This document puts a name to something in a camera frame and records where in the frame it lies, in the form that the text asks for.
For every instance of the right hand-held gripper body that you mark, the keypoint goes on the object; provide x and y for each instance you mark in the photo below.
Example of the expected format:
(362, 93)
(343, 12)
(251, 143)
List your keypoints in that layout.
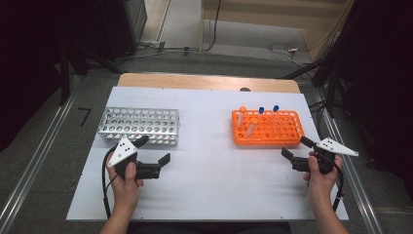
(337, 148)

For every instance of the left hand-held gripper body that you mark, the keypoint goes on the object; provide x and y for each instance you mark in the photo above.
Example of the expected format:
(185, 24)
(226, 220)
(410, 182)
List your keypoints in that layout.
(121, 151)

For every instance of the silver metal tube rack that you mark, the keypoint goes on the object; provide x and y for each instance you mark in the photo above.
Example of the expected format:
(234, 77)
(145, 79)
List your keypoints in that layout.
(146, 123)

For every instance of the orange plastic tube rack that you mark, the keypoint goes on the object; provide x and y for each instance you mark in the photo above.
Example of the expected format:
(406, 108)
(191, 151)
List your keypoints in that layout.
(279, 130)

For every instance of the blue-capped clear tube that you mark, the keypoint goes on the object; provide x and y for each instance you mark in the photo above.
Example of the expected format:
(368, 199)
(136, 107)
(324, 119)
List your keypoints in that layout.
(276, 108)
(261, 110)

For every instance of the person's left hand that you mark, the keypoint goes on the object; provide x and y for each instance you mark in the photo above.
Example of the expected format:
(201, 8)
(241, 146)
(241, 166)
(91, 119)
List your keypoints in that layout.
(125, 191)

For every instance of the person's right hand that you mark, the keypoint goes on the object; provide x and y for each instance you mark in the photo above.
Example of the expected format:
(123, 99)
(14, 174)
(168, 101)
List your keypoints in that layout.
(319, 188)

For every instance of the white board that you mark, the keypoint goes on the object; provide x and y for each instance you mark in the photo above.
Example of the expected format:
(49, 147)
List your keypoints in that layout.
(207, 182)

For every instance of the black metal stand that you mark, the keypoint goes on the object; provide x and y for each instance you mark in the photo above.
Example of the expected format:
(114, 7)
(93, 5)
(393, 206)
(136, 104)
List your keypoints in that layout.
(331, 87)
(65, 74)

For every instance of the wooden table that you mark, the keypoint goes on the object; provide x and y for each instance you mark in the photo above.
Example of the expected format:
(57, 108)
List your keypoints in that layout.
(195, 81)

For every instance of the black curtain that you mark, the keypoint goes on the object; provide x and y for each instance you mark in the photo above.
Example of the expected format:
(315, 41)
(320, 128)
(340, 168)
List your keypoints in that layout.
(32, 48)
(383, 65)

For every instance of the black cabinet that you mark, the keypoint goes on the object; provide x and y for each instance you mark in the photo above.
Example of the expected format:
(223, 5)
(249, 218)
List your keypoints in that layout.
(120, 26)

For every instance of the light wooden shelf unit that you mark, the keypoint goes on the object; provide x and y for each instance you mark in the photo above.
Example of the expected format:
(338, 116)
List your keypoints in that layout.
(276, 18)

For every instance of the metal floor rail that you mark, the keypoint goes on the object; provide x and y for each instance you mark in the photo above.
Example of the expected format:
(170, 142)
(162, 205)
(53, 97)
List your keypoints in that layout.
(357, 188)
(35, 159)

